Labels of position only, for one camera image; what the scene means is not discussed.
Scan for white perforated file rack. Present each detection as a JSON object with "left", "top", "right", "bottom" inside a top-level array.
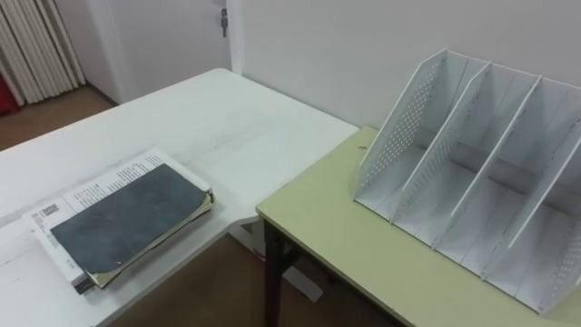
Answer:
[{"left": 352, "top": 47, "right": 581, "bottom": 316}]

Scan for white printed book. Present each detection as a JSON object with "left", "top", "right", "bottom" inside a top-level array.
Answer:
[{"left": 23, "top": 149, "right": 213, "bottom": 295}]

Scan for dark grey worn book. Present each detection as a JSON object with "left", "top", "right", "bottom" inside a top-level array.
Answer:
[{"left": 49, "top": 163, "right": 216, "bottom": 290}]

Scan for white door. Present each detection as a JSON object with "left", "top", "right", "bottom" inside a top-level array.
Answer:
[{"left": 84, "top": 0, "right": 232, "bottom": 104}]

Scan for white desk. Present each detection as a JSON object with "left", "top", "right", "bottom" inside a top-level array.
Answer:
[{"left": 0, "top": 67, "right": 360, "bottom": 327}]

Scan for pale green table black legs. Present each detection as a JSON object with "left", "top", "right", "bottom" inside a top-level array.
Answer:
[{"left": 255, "top": 125, "right": 581, "bottom": 327}]

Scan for red object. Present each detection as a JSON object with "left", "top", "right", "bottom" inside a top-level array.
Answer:
[{"left": 0, "top": 74, "right": 20, "bottom": 117}]

